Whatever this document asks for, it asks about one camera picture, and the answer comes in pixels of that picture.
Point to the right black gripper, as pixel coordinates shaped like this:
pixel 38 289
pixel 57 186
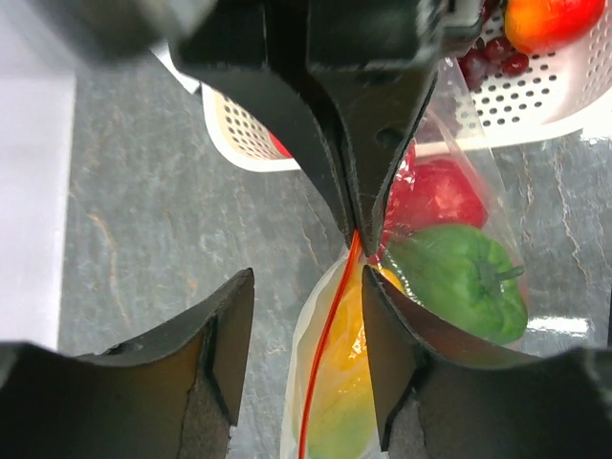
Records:
pixel 376 63

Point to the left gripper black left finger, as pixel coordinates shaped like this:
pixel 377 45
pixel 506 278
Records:
pixel 172 392

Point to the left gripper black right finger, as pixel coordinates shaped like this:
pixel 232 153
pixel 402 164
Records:
pixel 440 392

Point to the green bell pepper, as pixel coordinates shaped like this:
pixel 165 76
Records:
pixel 464 277

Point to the yellow green mango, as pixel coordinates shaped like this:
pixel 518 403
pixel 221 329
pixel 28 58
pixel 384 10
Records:
pixel 342 416

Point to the red apple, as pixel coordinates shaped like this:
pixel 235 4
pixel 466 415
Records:
pixel 430 191

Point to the clear zip top bag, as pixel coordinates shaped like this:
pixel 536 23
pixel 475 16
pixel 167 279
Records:
pixel 432 138

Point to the dark grape bunch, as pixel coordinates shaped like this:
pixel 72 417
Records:
pixel 486 59

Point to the red tomato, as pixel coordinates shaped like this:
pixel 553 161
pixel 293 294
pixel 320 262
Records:
pixel 542 27

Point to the white plastic basket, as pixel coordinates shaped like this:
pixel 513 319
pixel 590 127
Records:
pixel 560 93

